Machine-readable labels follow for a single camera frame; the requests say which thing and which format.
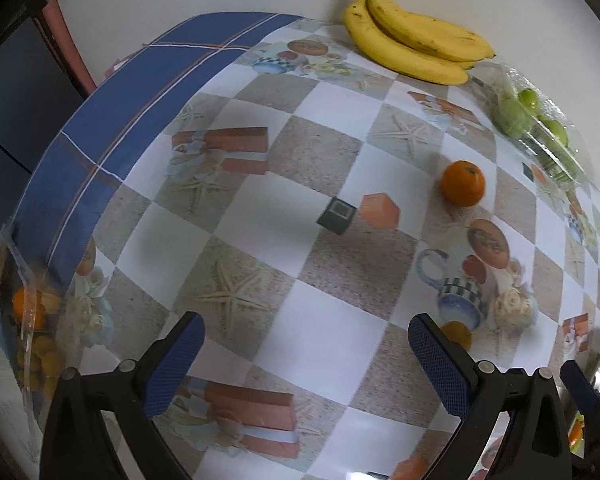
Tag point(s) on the dark cabinet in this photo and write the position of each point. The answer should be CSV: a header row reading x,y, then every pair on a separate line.
x,y
20,125

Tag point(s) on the yellow banana bunch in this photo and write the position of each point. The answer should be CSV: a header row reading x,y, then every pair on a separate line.
x,y
405,55

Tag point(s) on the orange tangerine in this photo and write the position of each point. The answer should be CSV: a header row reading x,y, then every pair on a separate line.
x,y
462,184
30,307

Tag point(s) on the pile of green plums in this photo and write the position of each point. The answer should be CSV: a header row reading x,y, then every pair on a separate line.
x,y
512,115

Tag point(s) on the red chair back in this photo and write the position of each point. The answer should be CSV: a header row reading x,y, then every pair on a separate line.
x,y
70,55

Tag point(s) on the small yellow-brown round fruit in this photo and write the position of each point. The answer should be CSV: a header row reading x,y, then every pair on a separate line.
x,y
457,332

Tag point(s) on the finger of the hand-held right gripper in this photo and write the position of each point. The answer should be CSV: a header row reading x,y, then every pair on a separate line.
x,y
576,384

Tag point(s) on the pile of small yellow fruits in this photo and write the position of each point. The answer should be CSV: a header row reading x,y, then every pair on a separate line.
x,y
47,360

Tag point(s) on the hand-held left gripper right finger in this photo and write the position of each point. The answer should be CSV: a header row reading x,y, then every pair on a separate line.
x,y
440,366

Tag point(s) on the clear plastic clamshell box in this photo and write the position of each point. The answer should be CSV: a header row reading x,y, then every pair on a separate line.
x,y
570,125

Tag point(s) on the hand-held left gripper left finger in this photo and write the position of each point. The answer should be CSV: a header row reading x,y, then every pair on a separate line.
x,y
175,366

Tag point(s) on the clear plastic tray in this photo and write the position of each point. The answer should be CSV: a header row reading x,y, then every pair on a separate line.
x,y
25,270

